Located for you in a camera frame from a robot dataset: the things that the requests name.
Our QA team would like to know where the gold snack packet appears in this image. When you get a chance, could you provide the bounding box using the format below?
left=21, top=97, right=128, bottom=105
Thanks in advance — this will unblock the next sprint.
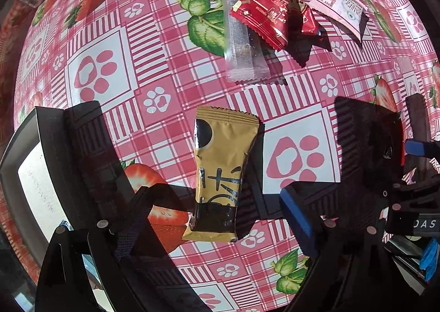
left=181, top=106, right=260, bottom=243

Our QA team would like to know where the strawberry print tablecloth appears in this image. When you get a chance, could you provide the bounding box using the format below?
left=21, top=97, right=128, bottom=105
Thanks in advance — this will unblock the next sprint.
left=0, top=0, right=440, bottom=312

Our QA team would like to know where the black box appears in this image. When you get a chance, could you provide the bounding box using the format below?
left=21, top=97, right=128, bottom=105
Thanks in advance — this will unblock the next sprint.
left=0, top=106, right=76, bottom=264

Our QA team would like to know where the clear snack packet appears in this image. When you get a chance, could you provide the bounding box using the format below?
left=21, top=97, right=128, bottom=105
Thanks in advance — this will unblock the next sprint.
left=220, top=0, right=269, bottom=83

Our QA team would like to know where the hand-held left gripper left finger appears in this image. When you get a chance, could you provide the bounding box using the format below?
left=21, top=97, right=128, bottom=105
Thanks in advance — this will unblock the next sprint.
left=34, top=185, right=193, bottom=312

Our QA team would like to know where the red snack packet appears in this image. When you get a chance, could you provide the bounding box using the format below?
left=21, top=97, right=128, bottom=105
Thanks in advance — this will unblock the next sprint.
left=230, top=0, right=320, bottom=52

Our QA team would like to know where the person's right hand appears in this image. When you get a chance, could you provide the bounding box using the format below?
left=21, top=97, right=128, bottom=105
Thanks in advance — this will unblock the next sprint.
left=419, top=240, right=440, bottom=282

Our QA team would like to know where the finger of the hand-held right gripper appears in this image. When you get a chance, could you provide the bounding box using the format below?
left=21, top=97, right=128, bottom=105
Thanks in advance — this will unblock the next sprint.
left=404, top=139, right=440, bottom=175
left=383, top=179, right=440, bottom=210

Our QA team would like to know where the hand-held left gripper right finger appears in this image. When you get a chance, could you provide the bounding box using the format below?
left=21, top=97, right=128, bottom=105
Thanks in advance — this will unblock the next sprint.
left=279, top=182, right=399, bottom=312

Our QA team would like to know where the white snack packet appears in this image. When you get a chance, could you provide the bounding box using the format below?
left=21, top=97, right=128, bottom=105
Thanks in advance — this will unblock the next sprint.
left=309, top=0, right=370, bottom=41

